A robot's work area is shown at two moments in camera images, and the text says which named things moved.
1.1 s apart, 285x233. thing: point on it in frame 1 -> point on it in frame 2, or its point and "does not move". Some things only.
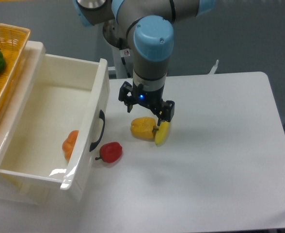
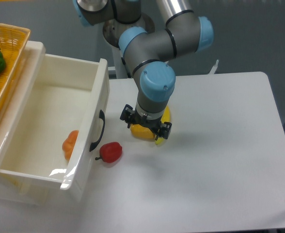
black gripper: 153,98 -> 154,124
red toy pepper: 110,152 does not move
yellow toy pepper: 144,127 does not move
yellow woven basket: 12,41 does not move
